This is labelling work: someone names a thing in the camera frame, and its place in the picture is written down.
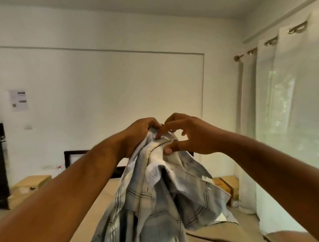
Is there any bed with taupe sheet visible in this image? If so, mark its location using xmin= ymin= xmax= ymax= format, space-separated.
xmin=69 ymin=177 xmax=272 ymax=242

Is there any light blue garment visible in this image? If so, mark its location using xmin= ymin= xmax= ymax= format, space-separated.
xmin=91 ymin=127 xmax=239 ymax=242

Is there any metal curtain rod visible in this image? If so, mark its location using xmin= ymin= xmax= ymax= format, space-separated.
xmin=233 ymin=20 xmax=310 ymax=63

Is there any cardboard box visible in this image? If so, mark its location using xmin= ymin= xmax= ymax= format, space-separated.
xmin=213 ymin=175 xmax=240 ymax=208

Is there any brown chair with black legs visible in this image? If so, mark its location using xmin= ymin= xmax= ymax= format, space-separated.
xmin=262 ymin=230 xmax=319 ymax=242

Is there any black slatted headboard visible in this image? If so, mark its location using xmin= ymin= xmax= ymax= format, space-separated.
xmin=63 ymin=149 xmax=195 ymax=180

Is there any cardboard boxes left of bed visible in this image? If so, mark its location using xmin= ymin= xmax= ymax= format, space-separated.
xmin=7 ymin=174 xmax=53 ymax=210

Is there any white wall socket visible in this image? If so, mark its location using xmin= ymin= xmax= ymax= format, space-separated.
xmin=42 ymin=164 xmax=66 ymax=172

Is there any white paper wall notice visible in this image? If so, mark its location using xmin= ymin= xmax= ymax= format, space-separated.
xmin=7 ymin=89 xmax=30 ymax=112

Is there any person's right hand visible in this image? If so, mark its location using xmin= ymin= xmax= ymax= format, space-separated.
xmin=156 ymin=113 xmax=226 ymax=156

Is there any person's left forearm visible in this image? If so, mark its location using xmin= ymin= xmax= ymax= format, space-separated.
xmin=0 ymin=135 xmax=131 ymax=242

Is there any sheer white curtain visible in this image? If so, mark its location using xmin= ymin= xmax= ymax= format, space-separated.
xmin=237 ymin=14 xmax=319 ymax=236

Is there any person's left hand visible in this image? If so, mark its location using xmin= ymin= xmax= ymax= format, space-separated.
xmin=119 ymin=117 xmax=163 ymax=158

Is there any person's right forearm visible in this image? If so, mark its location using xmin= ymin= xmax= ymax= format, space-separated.
xmin=217 ymin=129 xmax=319 ymax=239

